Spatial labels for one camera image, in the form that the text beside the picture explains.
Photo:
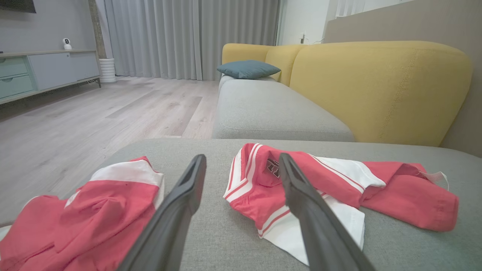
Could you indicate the red shorts with white stripe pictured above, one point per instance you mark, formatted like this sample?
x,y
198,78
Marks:
x,y
94,222

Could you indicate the black television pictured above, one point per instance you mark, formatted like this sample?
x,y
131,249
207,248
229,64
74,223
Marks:
x,y
17,5

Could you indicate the white security camera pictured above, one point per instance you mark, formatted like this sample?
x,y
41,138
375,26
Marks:
x,y
67,44

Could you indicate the grey and green TV cabinet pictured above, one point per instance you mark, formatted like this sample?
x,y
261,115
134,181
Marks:
x,y
56,69

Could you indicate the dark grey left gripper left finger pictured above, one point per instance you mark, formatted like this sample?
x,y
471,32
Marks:
x,y
169,226

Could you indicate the yellow sofa armrest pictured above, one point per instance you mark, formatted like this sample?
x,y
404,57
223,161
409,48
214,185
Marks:
x,y
243,52

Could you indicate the grey fabric sofa ottoman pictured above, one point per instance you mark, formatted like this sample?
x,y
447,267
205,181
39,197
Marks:
x,y
218,241

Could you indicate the grey fabric sofa seat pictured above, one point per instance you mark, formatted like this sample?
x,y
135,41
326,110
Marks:
x,y
271,109

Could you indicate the large yellow sofa backrest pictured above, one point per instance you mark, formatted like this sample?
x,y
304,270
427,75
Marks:
x,y
376,86

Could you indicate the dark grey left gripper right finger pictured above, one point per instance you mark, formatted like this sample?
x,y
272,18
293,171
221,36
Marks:
x,y
320,229

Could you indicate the white sheer curtain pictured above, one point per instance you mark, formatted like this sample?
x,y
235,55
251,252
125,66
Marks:
x,y
350,6

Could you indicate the grey pleated curtain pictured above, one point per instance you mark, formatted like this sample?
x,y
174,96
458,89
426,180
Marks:
x,y
188,37

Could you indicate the red and white jersey shirt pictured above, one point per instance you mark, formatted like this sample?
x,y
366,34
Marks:
x,y
406,203

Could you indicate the white ribbed planter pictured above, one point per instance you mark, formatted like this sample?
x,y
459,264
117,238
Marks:
x,y
107,70

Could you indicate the small yellow sofa backrest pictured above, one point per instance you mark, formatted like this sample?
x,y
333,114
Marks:
x,y
282,60

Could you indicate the blue-grey cushion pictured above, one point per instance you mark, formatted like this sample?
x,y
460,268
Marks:
x,y
248,69

